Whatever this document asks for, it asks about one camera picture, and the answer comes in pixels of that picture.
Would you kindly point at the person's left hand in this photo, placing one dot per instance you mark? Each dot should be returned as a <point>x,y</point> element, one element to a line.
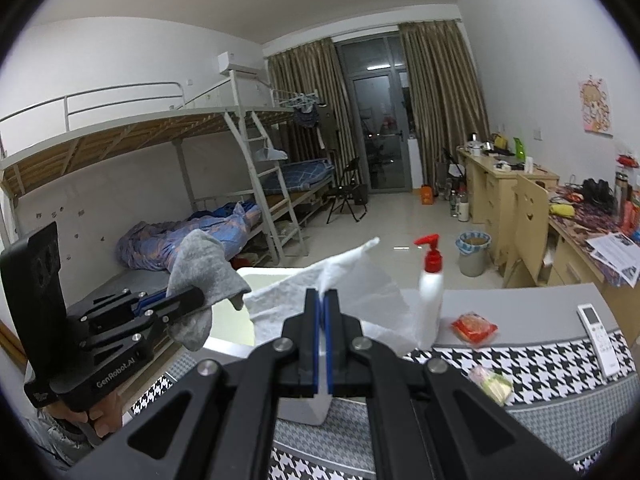
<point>107,415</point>

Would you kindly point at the cluster of toiletry bottles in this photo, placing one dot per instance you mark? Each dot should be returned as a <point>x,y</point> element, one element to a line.
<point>634,220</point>

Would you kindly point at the white air conditioner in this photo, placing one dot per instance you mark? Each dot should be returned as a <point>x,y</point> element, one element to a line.
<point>237,62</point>

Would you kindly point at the blue checked bed sheet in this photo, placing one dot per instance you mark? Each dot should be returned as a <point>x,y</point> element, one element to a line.
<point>300,172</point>

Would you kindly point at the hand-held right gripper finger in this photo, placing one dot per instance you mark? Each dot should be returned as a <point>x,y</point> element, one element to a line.
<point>317,340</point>
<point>330,340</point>

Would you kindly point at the printed paper sheets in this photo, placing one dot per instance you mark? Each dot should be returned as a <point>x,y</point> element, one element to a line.
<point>615,255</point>

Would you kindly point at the dark hanging clothes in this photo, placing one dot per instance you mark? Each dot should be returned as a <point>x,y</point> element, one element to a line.
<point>307,120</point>

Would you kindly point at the white plastic jug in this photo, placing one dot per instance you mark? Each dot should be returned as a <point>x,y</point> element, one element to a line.
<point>463,210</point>

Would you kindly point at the wide brown curtain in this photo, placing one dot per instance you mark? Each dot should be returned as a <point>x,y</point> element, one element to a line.
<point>445,90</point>

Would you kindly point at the glass balcony door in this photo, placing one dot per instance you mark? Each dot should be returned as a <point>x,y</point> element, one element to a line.
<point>380,110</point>

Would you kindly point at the houndstooth table mat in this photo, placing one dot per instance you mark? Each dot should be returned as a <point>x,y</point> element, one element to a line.
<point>540,365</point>

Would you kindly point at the pink cartoon wall poster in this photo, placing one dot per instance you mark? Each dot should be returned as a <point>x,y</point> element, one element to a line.
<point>596,107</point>

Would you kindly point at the white metal bed ladder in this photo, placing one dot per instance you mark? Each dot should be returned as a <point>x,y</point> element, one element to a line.
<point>270,200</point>

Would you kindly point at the grey sock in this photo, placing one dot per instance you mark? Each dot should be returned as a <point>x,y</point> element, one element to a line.
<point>200,270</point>

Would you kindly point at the small white metal bunk bed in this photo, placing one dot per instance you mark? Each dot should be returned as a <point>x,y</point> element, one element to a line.
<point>280,117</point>

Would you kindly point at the white lotion bottle red pump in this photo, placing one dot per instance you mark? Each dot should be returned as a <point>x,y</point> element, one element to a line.
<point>430,295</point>

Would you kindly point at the black shoes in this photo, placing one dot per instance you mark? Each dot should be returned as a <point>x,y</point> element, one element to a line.
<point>597,195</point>

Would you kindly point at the grey trash bin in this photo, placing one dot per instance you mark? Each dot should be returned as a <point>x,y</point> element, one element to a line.
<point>472,255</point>

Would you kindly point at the wooden chair with smiley cutout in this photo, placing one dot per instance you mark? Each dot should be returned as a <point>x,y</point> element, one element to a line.
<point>530,230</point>

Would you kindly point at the large white metal bunk bed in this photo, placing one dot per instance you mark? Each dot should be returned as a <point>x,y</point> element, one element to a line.
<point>100,145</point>

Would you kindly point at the dark thermos flask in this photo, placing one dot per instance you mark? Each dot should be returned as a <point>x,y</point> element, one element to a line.
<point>622,195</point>

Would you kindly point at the white remote control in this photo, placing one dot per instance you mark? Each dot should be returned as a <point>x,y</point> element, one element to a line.
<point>597,335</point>

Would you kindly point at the blue checked quilt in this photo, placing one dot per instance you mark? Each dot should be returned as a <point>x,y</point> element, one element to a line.
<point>175,245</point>

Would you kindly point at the white foam box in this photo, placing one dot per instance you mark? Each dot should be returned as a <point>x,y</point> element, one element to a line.
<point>305,412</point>

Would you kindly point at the white paper towel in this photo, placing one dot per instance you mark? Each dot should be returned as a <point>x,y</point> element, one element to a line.
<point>360,290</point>

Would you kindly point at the wooden desk with patterned cloth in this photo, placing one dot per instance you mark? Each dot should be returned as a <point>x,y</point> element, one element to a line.
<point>570,260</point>

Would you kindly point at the narrow brown curtain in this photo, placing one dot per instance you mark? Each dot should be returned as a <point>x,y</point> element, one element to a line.
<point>310,90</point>

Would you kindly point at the red snack packet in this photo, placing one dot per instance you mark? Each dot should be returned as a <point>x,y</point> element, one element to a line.
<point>474,329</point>

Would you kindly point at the bare light wooden desk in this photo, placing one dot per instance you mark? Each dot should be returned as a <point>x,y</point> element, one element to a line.
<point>495,195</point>

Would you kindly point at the metal cooking pot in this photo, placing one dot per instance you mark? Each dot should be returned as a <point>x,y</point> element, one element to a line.
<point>475,145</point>

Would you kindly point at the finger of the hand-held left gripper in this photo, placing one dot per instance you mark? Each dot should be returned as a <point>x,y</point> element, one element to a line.
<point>152,300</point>
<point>175,305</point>

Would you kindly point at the orange bucket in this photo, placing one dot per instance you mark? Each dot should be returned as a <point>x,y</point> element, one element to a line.
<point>426,195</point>

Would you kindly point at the black folding chair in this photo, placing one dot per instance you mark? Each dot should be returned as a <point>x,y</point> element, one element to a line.
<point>350,190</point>

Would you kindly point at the yellow cloth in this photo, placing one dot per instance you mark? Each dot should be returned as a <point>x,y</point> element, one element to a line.
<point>561,210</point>

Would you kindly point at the green plastic stand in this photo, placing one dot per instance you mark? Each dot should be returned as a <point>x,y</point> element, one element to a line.
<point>520,147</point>

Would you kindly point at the grey mattress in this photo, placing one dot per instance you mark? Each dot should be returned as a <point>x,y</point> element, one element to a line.
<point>115,285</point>

